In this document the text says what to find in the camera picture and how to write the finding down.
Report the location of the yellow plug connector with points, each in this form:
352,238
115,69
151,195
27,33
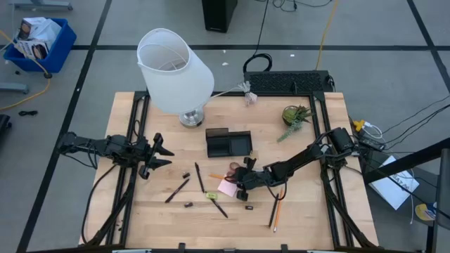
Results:
359,124

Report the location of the grey metal table foot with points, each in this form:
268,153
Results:
42,5
14,88

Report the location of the black diagonal beam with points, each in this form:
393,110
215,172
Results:
408,161

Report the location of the black tower case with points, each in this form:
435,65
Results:
219,15

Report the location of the black binder clip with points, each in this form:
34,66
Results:
186,175
188,204
249,207

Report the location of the potted green succulent plant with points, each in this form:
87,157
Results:
292,115

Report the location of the white shade silver table lamp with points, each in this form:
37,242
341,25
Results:
175,81

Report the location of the pink sticky note pad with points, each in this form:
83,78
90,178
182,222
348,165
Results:
228,189

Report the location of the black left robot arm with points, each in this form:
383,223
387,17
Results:
105,145

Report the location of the orange pencil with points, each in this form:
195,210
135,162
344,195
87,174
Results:
216,176
277,214

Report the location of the red pen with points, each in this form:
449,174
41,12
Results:
235,166

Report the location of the blue plastic bin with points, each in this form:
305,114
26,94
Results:
61,52

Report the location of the black rounded equipment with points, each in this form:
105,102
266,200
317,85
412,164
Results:
4,124

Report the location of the white plastic bag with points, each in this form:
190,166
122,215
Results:
47,31

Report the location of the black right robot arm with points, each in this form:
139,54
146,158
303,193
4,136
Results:
302,158

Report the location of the white printed carton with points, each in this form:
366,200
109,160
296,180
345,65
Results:
26,28
31,49

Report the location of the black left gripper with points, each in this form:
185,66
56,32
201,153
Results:
149,158

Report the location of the black power adapter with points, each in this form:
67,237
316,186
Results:
371,143

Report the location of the yellow highlighter pen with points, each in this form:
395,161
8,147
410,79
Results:
211,195

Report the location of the black ballpoint pen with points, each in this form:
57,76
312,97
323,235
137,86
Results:
177,190
219,208
199,177
273,212

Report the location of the black mesh desk organizer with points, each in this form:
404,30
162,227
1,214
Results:
242,144

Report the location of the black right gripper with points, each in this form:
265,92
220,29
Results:
255,179

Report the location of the white printed booklet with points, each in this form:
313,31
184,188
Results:
393,189

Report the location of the black frame clamp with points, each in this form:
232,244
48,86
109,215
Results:
284,248
181,247

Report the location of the dark grey upright post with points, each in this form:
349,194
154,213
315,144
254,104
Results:
443,189

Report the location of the black keyboard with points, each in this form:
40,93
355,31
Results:
284,81

